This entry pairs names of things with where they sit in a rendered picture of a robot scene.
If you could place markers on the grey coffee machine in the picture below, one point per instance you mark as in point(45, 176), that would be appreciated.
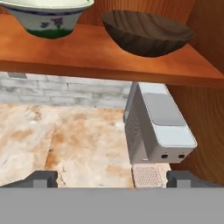
point(159, 128)

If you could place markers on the dark brown wooden bowl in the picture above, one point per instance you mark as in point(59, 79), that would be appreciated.
point(145, 33)

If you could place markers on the wooden cabinet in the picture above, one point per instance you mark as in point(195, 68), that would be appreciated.
point(96, 55)

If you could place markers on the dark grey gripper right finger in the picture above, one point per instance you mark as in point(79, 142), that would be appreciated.
point(181, 178)

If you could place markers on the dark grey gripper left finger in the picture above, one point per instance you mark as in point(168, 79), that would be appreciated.
point(40, 178)

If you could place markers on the white floral ceramic bowl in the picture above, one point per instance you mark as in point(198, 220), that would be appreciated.
point(48, 18)

